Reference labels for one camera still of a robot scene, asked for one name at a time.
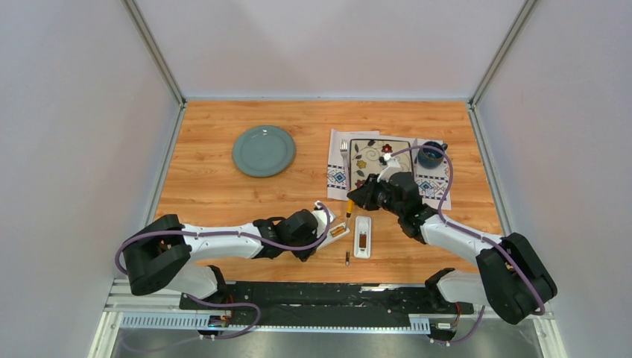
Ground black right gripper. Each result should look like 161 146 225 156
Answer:
347 175 402 219

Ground yellow handled screwdriver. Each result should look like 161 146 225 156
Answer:
344 199 355 228

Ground short white remote control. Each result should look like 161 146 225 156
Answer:
353 216 372 260

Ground long white remote control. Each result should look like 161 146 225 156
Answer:
321 223 350 246

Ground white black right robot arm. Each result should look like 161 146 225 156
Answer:
347 172 557 324

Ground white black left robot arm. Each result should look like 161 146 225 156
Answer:
115 203 336 310

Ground floral square ceramic plate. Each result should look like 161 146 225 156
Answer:
350 139 411 191

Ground silver fork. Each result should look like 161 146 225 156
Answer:
340 139 351 192

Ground white patterned placemat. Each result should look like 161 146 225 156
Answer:
326 129 449 209

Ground dark blue mug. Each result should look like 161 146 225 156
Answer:
417 141 449 169

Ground teal round plate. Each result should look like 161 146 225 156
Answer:
232 125 297 178

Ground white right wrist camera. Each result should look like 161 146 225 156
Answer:
377 153 402 182

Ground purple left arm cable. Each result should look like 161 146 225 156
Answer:
114 201 332 277

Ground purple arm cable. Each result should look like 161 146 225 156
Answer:
114 201 332 277
390 143 546 317

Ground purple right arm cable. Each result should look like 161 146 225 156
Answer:
390 143 546 317

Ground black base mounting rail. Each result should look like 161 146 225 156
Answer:
180 277 474 340

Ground aluminium frame rail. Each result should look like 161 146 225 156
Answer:
104 279 191 313

